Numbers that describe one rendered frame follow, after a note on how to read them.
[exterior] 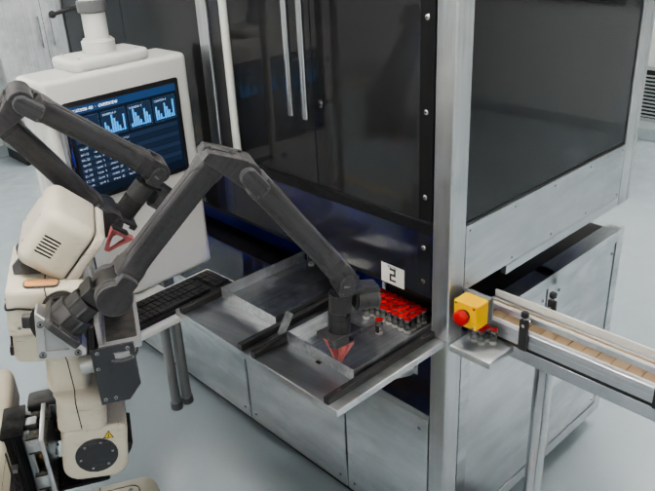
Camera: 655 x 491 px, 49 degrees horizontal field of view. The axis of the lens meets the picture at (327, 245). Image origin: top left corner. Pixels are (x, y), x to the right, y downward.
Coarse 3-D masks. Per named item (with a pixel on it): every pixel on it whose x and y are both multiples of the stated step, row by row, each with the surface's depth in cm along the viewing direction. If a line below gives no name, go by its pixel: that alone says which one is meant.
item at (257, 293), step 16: (304, 256) 243; (256, 272) 230; (272, 272) 235; (288, 272) 236; (304, 272) 235; (320, 272) 235; (224, 288) 221; (240, 288) 227; (256, 288) 227; (272, 288) 226; (288, 288) 226; (304, 288) 225; (320, 288) 225; (240, 304) 217; (256, 304) 218; (272, 304) 218; (288, 304) 217; (304, 304) 211; (272, 320) 206
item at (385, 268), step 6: (384, 264) 203; (384, 270) 203; (390, 270) 202; (396, 270) 200; (402, 270) 198; (384, 276) 204; (396, 276) 201; (402, 276) 199; (390, 282) 203; (396, 282) 201; (402, 282) 200
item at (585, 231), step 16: (208, 224) 279; (224, 224) 278; (592, 224) 263; (224, 240) 266; (240, 240) 265; (256, 240) 264; (576, 240) 252; (256, 256) 252; (272, 256) 252; (288, 256) 251; (544, 256) 242; (496, 272) 234; (512, 272) 234; (528, 272) 233; (480, 288) 225; (160, 352) 352
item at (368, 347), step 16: (320, 320) 205; (352, 320) 208; (368, 320) 207; (288, 336) 198; (304, 336) 201; (352, 336) 200; (368, 336) 199; (384, 336) 199; (400, 336) 199; (416, 336) 195; (304, 352) 194; (320, 352) 189; (352, 352) 193; (368, 352) 193; (384, 352) 187; (336, 368) 186; (352, 368) 181
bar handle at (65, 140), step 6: (60, 132) 202; (66, 138) 203; (66, 144) 204; (66, 150) 204; (72, 150) 206; (66, 156) 205; (72, 156) 206; (66, 162) 206; (72, 162) 206; (72, 168) 207; (90, 264) 220; (90, 270) 221
